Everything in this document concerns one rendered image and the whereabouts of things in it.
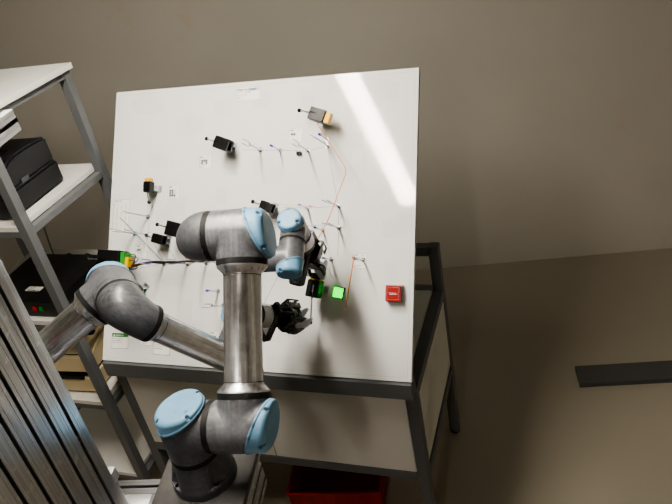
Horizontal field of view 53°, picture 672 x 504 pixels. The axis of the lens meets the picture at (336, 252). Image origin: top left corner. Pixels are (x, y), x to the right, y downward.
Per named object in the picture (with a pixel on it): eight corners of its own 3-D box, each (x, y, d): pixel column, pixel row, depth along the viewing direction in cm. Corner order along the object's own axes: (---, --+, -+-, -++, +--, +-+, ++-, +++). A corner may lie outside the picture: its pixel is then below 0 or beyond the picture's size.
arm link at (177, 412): (178, 426, 161) (161, 384, 154) (231, 426, 158) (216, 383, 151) (159, 467, 151) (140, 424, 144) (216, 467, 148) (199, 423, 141)
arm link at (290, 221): (273, 232, 191) (276, 206, 195) (284, 250, 200) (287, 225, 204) (300, 230, 189) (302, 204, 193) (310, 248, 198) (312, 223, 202)
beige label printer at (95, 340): (100, 394, 271) (82, 356, 261) (55, 392, 277) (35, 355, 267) (135, 344, 296) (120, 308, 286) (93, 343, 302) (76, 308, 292)
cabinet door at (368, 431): (416, 474, 243) (403, 393, 223) (276, 457, 261) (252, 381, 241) (417, 468, 245) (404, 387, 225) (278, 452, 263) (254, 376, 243)
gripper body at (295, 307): (308, 319, 210) (281, 317, 201) (290, 334, 214) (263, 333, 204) (299, 298, 213) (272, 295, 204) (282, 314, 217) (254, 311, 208)
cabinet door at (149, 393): (276, 456, 262) (251, 380, 241) (154, 441, 280) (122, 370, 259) (278, 452, 263) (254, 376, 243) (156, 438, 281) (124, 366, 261)
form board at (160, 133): (105, 359, 256) (102, 360, 255) (119, 93, 263) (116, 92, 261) (412, 382, 218) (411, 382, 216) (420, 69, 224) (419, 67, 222)
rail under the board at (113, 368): (413, 400, 219) (411, 386, 215) (107, 375, 258) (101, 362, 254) (416, 388, 223) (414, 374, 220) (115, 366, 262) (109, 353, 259)
